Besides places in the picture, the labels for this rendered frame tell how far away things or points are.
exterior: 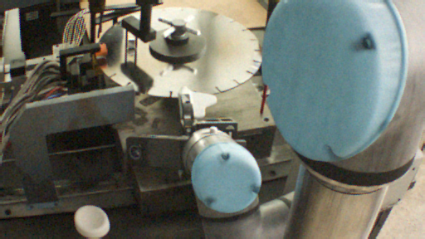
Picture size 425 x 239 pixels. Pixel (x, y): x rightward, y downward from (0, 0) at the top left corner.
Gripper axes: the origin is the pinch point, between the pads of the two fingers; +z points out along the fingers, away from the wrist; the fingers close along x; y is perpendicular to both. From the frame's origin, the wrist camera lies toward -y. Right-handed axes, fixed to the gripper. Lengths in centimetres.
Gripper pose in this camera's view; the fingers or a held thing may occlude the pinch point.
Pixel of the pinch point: (179, 131)
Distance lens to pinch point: 93.8
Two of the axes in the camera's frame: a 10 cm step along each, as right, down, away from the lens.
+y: 9.9, -0.1, 1.6
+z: -1.6, -1.4, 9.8
